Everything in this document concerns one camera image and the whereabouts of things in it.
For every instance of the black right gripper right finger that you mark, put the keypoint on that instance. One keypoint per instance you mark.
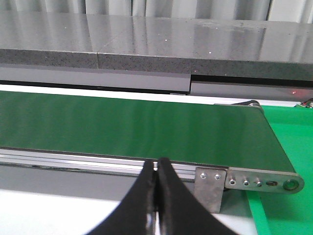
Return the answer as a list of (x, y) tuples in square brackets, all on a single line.
[(180, 213)]

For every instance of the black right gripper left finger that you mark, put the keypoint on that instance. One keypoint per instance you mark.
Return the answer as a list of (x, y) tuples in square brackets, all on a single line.
[(135, 215)]

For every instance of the green conveyor belt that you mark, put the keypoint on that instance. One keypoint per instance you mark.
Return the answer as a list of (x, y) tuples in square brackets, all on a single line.
[(235, 136)]

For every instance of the grey stone counter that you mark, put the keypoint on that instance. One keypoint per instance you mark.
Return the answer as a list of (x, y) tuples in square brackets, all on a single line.
[(225, 58)]

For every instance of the white curtain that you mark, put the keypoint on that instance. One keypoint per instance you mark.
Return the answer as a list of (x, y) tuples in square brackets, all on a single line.
[(299, 11)]

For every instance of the steel conveyor support bracket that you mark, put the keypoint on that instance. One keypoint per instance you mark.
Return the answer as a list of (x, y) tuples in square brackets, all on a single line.
[(209, 187)]

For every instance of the aluminium conveyor frame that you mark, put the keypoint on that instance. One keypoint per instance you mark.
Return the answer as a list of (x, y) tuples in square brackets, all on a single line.
[(236, 177)]

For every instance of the small wired sensor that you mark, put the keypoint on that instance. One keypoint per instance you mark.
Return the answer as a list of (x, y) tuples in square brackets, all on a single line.
[(306, 104)]

